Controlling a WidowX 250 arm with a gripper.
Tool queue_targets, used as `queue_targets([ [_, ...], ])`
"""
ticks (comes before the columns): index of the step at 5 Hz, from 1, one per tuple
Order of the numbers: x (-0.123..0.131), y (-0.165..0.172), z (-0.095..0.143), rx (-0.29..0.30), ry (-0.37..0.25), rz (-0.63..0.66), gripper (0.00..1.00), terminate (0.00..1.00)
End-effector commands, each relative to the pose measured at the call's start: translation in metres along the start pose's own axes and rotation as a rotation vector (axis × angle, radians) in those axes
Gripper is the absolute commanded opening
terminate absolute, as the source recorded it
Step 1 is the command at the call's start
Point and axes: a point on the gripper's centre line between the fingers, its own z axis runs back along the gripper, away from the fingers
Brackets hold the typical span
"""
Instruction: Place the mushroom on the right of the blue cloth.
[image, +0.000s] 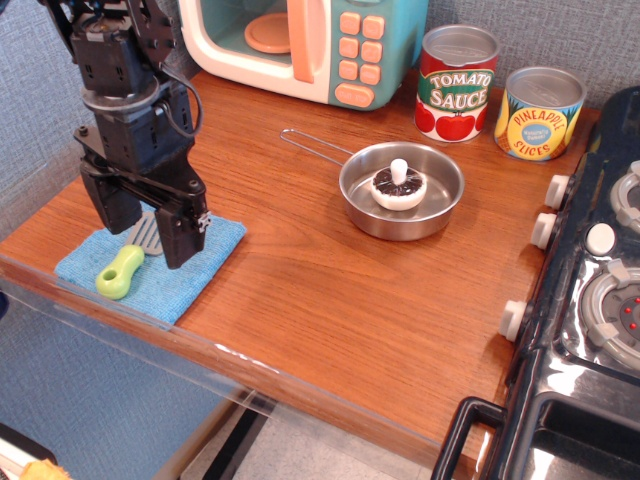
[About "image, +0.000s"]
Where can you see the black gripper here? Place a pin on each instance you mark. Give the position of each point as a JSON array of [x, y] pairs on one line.
[[138, 153]]

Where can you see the white toy mushroom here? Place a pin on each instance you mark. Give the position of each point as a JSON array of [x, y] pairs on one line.
[[398, 187]]

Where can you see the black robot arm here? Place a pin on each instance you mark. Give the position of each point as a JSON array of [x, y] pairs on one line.
[[118, 46]]

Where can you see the blue cloth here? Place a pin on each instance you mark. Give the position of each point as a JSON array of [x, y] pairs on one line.
[[156, 290]]

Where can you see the clear acrylic table guard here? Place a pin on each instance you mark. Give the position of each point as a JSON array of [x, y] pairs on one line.
[[105, 404]]

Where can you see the orange microwave plate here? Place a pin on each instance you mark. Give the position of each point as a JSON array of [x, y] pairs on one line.
[[269, 34]]

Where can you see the small steel frying pan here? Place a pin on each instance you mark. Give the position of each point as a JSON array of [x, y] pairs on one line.
[[445, 185]]

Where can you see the teal toy microwave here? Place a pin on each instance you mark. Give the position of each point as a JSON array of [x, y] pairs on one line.
[[350, 54]]

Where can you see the tomato sauce can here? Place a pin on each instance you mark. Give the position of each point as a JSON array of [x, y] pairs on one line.
[[456, 76]]

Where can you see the white stove knob lower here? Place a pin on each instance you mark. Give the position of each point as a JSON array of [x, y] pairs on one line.
[[511, 319]]

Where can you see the white stove knob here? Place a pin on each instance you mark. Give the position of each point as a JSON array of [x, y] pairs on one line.
[[556, 191], [511, 319], [542, 230]]

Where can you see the white stove knob middle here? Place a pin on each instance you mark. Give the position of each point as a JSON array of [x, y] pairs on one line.
[[542, 230]]

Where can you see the pineapple slices can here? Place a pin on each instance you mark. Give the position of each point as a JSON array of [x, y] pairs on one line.
[[539, 112]]

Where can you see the white stove knob upper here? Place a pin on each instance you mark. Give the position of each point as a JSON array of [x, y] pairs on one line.
[[556, 191]]

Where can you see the black toy stove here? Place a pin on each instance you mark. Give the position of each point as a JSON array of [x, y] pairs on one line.
[[572, 405]]

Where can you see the green handled grey spatula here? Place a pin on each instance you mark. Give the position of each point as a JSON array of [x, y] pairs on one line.
[[114, 281]]

